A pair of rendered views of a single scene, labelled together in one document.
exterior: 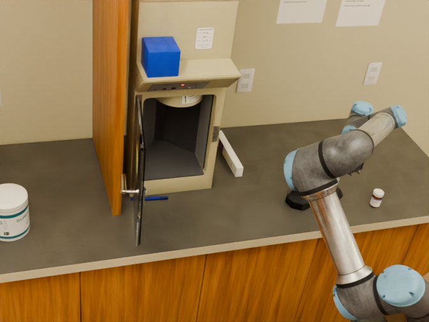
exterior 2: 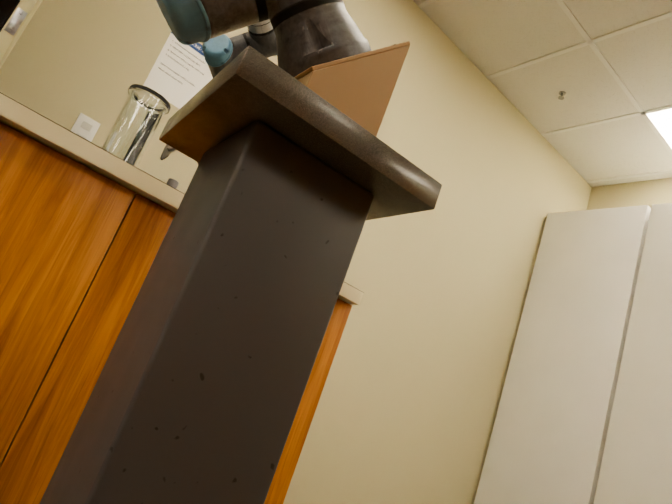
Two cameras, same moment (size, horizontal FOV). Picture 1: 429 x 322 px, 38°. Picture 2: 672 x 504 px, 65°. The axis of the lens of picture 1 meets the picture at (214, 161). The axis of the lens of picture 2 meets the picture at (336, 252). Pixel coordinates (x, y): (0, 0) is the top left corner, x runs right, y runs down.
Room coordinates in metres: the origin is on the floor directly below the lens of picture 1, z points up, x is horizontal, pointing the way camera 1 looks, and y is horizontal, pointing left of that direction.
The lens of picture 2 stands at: (0.56, -0.67, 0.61)
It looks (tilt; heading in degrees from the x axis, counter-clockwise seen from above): 16 degrees up; 349
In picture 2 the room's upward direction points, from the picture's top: 20 degrees clockwise
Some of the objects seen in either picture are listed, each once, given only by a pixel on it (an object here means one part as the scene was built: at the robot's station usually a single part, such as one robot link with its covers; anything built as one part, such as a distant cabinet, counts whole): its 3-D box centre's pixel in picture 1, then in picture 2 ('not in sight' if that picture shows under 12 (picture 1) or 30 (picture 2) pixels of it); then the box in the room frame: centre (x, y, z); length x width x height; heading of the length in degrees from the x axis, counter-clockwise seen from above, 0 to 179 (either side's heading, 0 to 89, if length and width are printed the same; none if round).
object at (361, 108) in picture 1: (359, 118); not in sight; (1.92, -0.49, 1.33); 0.09 x 0.08 x 0.11; 163
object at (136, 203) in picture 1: (137, 172); not in sight; (1.61, 0.25, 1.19); 0.30 x 0.01 x 0.40; 13
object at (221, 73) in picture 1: (188, 82); not in sight; (1.77, 0.12, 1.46); 0.32 x 0.12 x 0.10; 112
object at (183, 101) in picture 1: (178, 87); not in sight; (1.93, 0.16, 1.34); 0.18 x 0.18 x 0.05
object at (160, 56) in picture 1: (160, 57); not in sight; (1.74, 0.21, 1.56); 0.10 x 0.10 x 0.09; 22
